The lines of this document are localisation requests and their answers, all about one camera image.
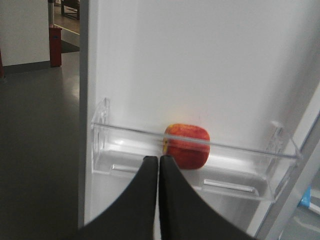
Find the white open fridge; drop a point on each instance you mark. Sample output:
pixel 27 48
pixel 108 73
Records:
pixel 305 221

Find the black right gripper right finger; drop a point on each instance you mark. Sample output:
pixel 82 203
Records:
pixel 184 215

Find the clear upper door bin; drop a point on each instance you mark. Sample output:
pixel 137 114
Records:
pixel 255 174

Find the red yellow apple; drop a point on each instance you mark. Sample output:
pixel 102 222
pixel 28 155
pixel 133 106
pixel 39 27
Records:
pixel 187 155

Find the fridge door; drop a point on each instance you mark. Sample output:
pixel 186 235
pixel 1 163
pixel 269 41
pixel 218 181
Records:
pixel 236 68

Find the red post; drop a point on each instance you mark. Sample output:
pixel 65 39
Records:
pixel 55 46

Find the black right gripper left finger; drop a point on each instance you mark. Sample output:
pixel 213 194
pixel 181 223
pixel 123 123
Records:
pixel 131 216

